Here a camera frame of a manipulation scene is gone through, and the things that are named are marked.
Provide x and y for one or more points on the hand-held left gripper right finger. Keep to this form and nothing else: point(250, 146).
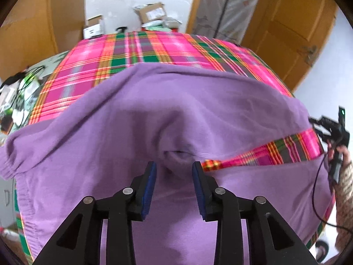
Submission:
point(197, 190)

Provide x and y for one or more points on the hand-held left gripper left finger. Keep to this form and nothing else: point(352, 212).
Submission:
point(149, 190)

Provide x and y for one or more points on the wooden door frame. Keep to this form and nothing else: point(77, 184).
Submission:
point(194, 5)

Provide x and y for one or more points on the grey slipper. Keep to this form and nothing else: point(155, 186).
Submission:
point(322, 251)

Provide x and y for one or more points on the person's right hand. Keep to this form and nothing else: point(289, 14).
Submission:
point(343, 151)

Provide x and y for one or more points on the brown cardboard box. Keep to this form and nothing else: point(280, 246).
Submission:
point(151, 12)

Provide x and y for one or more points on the black pouch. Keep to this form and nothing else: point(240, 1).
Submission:
point(12, 78)

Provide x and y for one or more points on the pink plaid bed sheet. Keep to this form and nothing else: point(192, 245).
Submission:
point(165, 47)

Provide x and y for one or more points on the printed top folding table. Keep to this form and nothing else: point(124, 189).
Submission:
point(49, 66)

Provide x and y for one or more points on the wooden wardrobe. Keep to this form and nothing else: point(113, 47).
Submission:
point(33, 19)

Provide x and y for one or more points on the clear plastic door curtain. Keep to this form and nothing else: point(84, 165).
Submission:
point(229, 8)

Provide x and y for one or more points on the person's right forearm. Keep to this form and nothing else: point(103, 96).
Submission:
point(344, 198)

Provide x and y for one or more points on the open white box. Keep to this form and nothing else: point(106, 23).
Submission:
point(93, 29)

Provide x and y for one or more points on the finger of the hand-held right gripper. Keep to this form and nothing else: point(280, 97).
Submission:
point(322, 134)
point(315, 121)

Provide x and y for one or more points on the wooden door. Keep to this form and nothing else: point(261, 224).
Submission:
point(289, 19)

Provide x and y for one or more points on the grey parcel bags pile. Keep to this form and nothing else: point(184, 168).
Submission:
point(162, 24)

